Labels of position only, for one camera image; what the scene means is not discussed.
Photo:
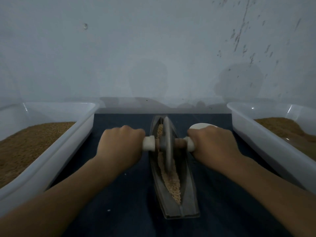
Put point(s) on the person's right hand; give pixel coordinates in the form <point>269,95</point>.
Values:
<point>215,148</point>

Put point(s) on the person's left hand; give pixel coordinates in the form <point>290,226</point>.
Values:
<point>118,146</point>

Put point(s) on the white plastic tray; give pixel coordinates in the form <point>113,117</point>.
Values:
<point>52,150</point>
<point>261,145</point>

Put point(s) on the small ground grain portion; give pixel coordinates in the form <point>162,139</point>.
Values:
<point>172,182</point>

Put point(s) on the boat-shaped metal grinding trough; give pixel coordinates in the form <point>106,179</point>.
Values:
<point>187,204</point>

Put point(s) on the person's right forearm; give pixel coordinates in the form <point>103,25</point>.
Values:
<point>276,200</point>

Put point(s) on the person's left forearm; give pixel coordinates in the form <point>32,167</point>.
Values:
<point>49,207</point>

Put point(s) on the white round plate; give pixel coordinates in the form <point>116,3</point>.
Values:
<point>200,125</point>

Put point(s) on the dark blue tablecloth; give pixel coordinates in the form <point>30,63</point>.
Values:
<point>123,217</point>

